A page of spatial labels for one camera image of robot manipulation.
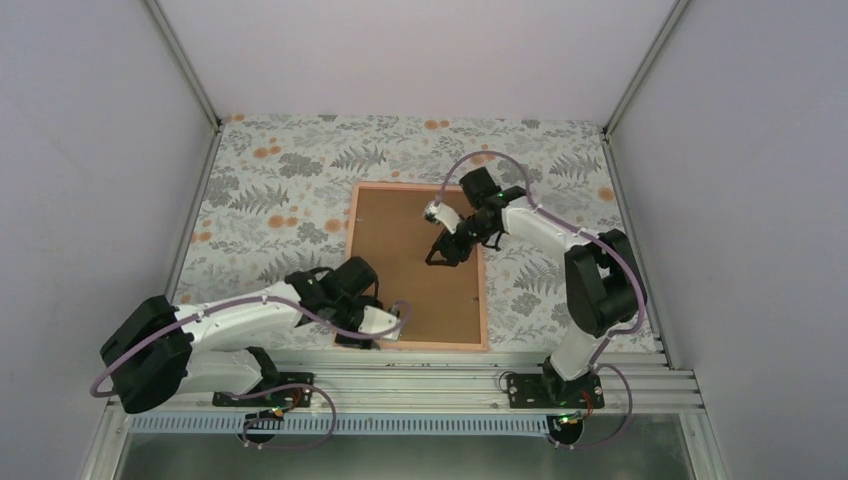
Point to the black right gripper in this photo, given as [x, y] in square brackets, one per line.
[447, 245]

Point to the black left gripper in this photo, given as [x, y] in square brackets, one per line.
[352, 341]

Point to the brown cardboard backing board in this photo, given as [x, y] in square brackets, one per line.
[404, 252]

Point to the pink wooden picture frame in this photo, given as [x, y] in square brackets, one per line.
[485, 311]

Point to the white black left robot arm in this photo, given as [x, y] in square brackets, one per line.
[164, 350]

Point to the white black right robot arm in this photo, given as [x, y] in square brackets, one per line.
[603, 286]

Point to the floral patterned table mat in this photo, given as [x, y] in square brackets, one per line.
[279, 192]

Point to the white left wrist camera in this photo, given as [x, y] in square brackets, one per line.
[380, 324]

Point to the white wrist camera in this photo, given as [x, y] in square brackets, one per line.
[439, 213]
[380, 324]

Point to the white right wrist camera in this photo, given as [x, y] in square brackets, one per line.
[439, 213]

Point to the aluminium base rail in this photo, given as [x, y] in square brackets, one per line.
[482, 384]

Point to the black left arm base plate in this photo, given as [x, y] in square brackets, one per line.
[291, 389]

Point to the aluminium enclosure corner post right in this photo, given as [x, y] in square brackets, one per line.
[645, 66]

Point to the aluminium enclosure corner post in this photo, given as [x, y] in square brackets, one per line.
[183, 62]
[645, 66]

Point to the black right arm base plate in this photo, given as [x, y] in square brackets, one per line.
[538, 391]

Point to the perforated grey cable tray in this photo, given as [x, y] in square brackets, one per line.
[344, 424]

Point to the aluminium enclosure corner post left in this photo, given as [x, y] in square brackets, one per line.
[183, 62]

